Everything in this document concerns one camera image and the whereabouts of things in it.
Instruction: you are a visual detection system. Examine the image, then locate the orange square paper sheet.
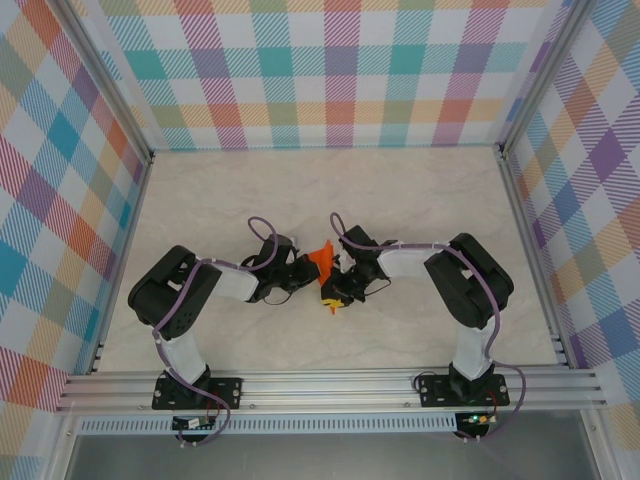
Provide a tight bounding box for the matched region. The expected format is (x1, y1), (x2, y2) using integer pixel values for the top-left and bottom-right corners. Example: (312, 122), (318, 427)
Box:
(307, 239), (342, 319)

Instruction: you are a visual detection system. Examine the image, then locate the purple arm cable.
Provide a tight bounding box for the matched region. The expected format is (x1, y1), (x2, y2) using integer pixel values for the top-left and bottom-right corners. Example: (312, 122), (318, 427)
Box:
(152, 215), (281, 448)
(328, 212), (527, 443)

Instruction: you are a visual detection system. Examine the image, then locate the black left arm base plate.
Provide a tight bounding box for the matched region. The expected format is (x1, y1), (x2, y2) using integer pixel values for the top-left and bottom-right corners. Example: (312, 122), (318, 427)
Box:
(152, 377), (244, 411)

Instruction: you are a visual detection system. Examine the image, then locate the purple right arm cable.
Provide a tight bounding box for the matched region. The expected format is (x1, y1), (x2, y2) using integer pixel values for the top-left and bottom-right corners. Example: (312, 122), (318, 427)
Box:
(328, 212), (527, 443)

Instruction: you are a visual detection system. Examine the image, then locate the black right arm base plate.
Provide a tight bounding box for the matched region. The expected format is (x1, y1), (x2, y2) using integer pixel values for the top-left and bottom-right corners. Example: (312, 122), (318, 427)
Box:
(417, 374), (510, 409)

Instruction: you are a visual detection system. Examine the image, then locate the aluminium frame post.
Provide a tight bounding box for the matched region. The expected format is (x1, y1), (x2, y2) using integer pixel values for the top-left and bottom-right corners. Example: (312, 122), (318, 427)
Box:
(49, 0), (155, 164)
(492, 0), (596, 161)

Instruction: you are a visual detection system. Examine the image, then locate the aluminium mounting rail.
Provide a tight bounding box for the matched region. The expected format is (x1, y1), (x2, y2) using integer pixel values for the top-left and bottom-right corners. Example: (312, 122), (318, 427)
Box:
(54, 367), (609, 414)

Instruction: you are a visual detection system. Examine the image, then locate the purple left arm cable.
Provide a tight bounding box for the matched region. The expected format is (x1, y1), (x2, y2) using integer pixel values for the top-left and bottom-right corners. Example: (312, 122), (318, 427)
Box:
(152, 215), (281, 448)

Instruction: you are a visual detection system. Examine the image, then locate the small black circuit board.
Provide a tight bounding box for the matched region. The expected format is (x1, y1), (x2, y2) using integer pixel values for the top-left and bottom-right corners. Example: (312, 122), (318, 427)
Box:
(171, 415), (217, 431)

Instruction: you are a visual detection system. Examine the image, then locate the aluminium table side rail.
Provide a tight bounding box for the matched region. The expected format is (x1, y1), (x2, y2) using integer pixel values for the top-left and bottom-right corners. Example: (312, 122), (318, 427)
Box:
(492, 144), (576, 371)
(69, 149), (156, 376)

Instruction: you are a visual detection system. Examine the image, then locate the slotted grey cable duct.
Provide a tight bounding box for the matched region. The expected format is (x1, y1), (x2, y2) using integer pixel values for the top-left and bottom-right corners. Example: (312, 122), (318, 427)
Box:
(79, 413), (459, 435)

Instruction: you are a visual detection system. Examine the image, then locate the circuit board with green light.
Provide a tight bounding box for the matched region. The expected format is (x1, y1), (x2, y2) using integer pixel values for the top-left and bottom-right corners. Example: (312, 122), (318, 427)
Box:
(462, 412), (501, 429)

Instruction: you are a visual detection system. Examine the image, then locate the grey metal panel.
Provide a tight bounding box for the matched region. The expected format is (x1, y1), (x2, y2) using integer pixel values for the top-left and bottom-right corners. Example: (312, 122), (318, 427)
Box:
(64, 432), (601, 480)

